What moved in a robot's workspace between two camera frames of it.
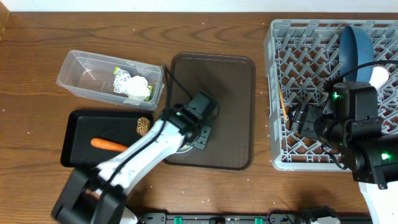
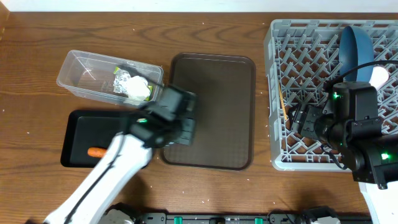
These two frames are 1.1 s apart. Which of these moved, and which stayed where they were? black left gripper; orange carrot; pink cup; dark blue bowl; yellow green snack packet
Moved: orange carrot; black left gripper
Stayed: dark blue bowl; yellow green snack packet; pink cup
